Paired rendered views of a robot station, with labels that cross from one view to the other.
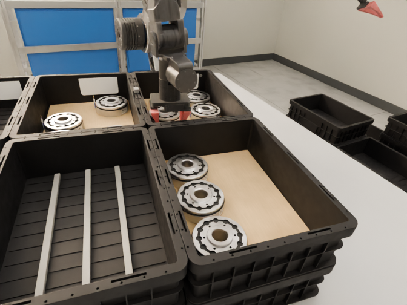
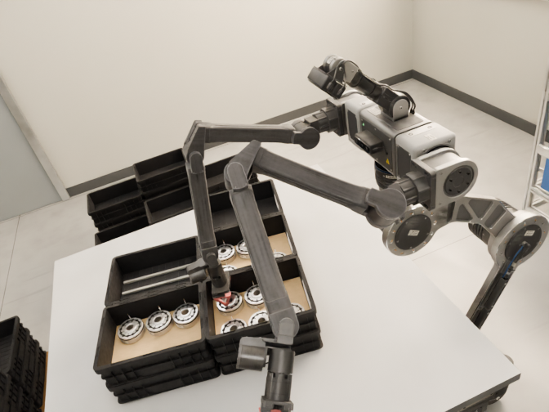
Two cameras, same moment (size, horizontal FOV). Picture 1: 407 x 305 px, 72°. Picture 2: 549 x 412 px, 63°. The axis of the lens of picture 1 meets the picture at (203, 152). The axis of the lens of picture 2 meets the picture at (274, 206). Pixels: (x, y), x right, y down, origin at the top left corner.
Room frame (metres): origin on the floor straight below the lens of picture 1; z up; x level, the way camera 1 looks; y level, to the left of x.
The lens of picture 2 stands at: (1.34, -0.99, 2.16)
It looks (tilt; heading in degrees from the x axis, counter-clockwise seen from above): 36 degrees down; 108
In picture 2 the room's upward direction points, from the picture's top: 13 degrees counter-clockwise
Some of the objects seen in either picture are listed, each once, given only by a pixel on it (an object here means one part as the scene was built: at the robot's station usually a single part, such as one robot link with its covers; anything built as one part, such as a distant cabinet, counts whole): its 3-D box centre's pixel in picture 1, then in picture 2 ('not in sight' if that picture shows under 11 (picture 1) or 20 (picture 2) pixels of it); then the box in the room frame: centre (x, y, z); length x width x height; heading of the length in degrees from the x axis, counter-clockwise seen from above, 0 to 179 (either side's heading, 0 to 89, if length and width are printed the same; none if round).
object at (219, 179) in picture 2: not in sight; (232, 194); (0.23, 1.49, 0.37); 0.40 x 0.30 x 0.45; 31
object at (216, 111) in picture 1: (205, 109); (261, 321); (0.86, 0.00, 0.86); 0.10 x 0.10 x 0.01
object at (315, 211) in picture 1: (231, 189); (156, 333); (0.46, -0.07, 0.87); 0.40 x 0.30 x 0.11; 21
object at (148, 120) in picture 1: (185, 94); (256, 296); (0.84, 0.07, 0.92); 0.40 x 0.30 x 0.02; 21
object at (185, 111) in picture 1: (175, 114); (223, 294); (0.70, 0.09, 0.91); 0.07 x 0.07 x 0.09; 15
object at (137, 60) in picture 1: (162, 40); not in sight; (2.83, 0.49, 0.60); 0.72 x 0.03 x 0.56; 121
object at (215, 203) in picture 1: (200, 196); (158, 320); (0.44, 0.00, 0.86); 0.10 x 0.10 x 0.01
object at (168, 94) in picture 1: (169, 91); (218, 279); (0.70, 0.10, 0.98); 0.10 x 0.07 x 0.07; 105
